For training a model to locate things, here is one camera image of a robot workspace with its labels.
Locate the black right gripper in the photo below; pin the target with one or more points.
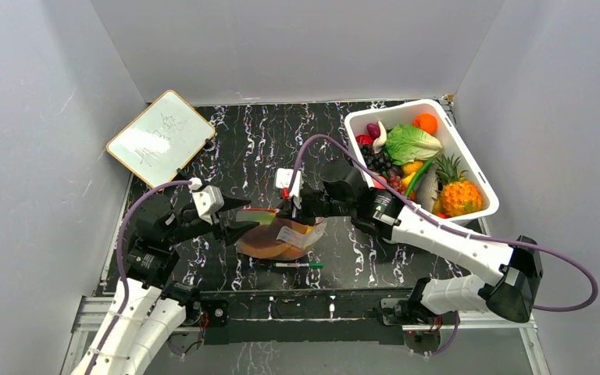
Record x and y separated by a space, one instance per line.
302 208

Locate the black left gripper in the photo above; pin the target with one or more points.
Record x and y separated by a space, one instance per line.
230 202

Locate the clear zip bag orange zipper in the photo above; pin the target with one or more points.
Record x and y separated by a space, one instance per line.
276 238

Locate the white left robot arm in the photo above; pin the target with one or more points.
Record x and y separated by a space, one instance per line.
148 306

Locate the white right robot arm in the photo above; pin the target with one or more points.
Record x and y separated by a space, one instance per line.
503 279

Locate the green capped marker pen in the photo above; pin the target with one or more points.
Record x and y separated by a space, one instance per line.
307 265

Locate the red apple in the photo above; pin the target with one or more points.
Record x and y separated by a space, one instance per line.
363 140

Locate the dark grape bunch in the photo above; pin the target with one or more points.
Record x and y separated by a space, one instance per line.
379 162

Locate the white garlic wedge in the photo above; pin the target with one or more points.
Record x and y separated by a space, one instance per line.
380 140

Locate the white plastic bin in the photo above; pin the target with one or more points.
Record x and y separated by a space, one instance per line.
355 125

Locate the purple onion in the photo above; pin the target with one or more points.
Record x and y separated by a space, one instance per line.
373 130

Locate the green lettuce leaf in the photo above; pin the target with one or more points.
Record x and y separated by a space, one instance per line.
406 144

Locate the grey fish toy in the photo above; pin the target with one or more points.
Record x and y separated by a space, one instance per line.
427 190

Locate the green chili pepper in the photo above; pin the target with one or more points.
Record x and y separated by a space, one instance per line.
416 177

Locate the orange fruit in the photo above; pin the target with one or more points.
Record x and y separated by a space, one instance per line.
426 122

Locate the pineapple toy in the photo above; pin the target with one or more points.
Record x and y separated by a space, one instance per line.
458 195

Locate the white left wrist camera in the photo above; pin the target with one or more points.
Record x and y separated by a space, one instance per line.
208 202

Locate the small whiteboard yellow frame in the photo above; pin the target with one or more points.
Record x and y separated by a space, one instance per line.
162 139

